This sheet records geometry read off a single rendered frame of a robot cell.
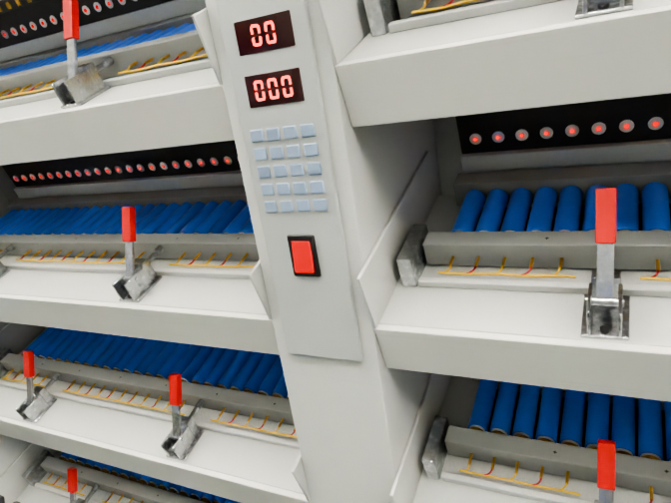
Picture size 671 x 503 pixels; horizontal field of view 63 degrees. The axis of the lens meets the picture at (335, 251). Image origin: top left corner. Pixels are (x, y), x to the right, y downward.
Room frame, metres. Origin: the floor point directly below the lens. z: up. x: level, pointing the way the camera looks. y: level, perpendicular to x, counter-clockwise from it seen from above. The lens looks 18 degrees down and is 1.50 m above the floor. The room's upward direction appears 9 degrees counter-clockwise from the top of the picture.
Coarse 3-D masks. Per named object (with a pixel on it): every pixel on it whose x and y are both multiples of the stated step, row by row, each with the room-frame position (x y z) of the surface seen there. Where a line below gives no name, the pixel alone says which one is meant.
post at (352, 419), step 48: (336, 96) 0.38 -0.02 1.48; (240, 144) 0.43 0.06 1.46; (336, 144) 0.38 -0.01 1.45; (384, 144) 0.44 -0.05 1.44; (432, 144) 0.54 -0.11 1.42; (384, 192) 0.43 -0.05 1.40; (288, 384) 0.43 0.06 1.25; (336, 384) 0.40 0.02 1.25; (384, 384) 0.39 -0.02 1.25; (336, 432) 0.41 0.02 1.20; (384, 432) 0.38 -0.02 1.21; (336, 480) 0.41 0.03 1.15; (384, 480) 0.39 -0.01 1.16
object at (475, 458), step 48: (432, 384) 0.47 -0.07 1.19; (480, 384) 0.48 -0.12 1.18; (432, 432) 0.43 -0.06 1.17; (480, 432) 0.42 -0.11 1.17; (528, 432) 0.42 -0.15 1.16; (576, 432) 0.40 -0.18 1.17; (624, 432) 0.39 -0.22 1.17; (432, 480) 0.41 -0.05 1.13; (480, 480) 0.40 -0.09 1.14; (528, 480) 0.39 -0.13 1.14; (576, 480) 0.38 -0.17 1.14; (624, 480) 0.36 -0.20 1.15
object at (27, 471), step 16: (32, 448) 0.79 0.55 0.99; (48, 448) 0.81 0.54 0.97; (16, 464) 0.76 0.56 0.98; (32, 464) 0.78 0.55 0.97; (0, 480) 0.74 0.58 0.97; (16, 480) 0.76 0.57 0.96; (32, 480) 0.76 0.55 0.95; (48, 480) 0.77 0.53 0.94; (64, 480) 0.76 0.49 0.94; (16, 496) 0.75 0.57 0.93; (32, 496) 0.74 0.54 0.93; (48, 496) 0.73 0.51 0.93; (80, 496) 0.72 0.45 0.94; (96, 496) 0.71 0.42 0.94; (112, 496) 0.70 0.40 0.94
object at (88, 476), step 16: (48, 464) 0.77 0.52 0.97; (64, 464) 0.76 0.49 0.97; (80, 480) 0.73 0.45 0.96; (96, 480) 0.71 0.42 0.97; (112, 480) 0.70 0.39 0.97; (128, 480) 0.69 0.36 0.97; (128, 496) 0.68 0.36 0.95; (144, 496) 0.66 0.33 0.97; (160, 496) 0.65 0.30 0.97; (176, 496) 0.64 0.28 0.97
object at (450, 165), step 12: (0, 0) 0.85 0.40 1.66; (444, 120) 0.55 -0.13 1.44; (444, 132) 0.55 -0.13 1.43; (456, 132) 0.54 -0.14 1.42; (444, 144) 0.55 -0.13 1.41; (456, 144) 0.54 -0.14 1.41; (444, 156) 0.55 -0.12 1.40; (456, 156) 0.55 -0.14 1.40; (444, 168) 0.55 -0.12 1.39; (456, 168) 0.55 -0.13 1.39; (528, 168) 0.51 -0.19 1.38; (540, 168) 0.51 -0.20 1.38; (444, 180) 0.55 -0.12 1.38; (120, 192) 0.79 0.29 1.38; (444, 192) 0.55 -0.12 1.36
